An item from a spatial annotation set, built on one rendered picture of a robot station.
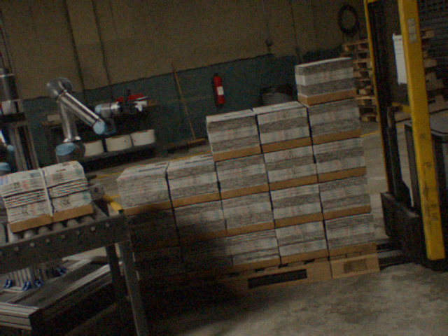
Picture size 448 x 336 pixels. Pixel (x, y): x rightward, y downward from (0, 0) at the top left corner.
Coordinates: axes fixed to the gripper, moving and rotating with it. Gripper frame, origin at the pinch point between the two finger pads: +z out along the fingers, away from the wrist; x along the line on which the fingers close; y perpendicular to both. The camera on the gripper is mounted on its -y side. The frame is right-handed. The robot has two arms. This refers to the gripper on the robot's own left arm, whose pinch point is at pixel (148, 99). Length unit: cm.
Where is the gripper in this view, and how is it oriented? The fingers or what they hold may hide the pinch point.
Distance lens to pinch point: 380.4
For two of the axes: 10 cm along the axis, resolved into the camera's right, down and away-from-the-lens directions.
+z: 9.8, -1.4, -1.5
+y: 1.8, 9.3, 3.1
